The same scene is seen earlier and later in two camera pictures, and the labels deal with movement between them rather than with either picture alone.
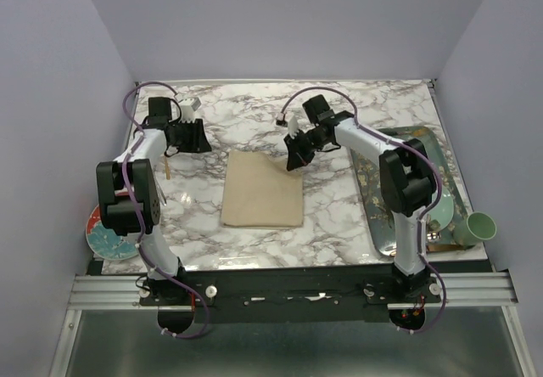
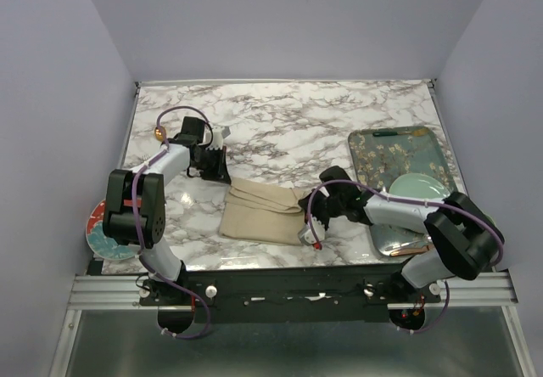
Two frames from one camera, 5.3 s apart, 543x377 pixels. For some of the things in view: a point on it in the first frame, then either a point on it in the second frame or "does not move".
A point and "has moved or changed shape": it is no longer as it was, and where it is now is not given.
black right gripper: (296, 157) → (318, 195)
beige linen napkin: (260, 192) has moved or changed shape
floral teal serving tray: (367, 172) does not move
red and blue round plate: (106, 243) does not move
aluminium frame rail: (113, 291) does not move
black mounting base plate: (294, 294) does not move
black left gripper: (198, 142) → (221, 172)
